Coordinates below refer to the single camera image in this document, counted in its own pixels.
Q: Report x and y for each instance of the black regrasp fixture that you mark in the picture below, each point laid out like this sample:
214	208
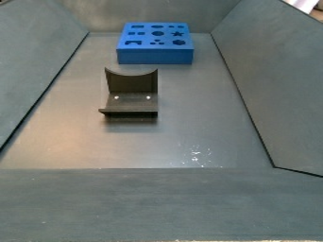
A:
132	93

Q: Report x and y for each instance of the blue shape-hole fixture block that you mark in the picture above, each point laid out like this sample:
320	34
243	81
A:
155	43

